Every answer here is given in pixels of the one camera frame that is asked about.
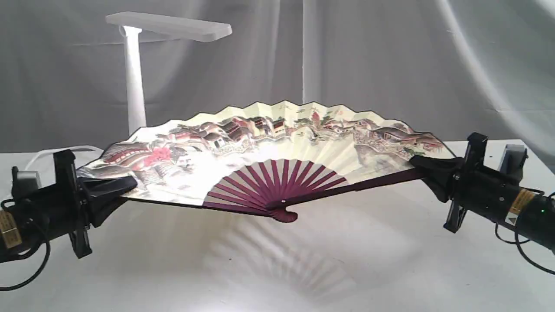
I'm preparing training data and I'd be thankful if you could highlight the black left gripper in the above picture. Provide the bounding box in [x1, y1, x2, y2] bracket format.
[17, 149, 137, 259]

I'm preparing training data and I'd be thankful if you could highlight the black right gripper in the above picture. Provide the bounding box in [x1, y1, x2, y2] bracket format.
[409, 133, 521, 233]

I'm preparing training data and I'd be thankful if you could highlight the painted paper folding fan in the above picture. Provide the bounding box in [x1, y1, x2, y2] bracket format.
[78, 101, 455, 223]

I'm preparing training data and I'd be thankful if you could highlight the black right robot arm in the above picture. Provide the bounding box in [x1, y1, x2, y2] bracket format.
[410, 133, 555, 250]

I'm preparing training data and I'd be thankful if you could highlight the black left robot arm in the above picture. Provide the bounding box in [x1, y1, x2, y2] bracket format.
[1, 149, 137, 262]

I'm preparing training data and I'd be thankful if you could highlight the white desk lamp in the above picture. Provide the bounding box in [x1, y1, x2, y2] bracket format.
[105, 11, 232, 134]

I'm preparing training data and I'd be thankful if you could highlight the grey backdrop curtain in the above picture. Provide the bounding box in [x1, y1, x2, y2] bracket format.
[0, 0, 555, 169]

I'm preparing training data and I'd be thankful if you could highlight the white lamp power cord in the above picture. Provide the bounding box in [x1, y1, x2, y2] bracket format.
[25, 145, 104, 172]

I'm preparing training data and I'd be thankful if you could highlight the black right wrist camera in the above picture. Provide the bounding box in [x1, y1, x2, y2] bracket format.
[498, 144, 529, 182]

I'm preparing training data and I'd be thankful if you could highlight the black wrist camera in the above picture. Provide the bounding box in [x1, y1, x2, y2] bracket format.
[11, 166, 42, 200]
[498, 144, 529, 182]

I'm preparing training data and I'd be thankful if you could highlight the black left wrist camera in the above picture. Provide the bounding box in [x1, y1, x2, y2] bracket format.
[11, 166, 42, 200]

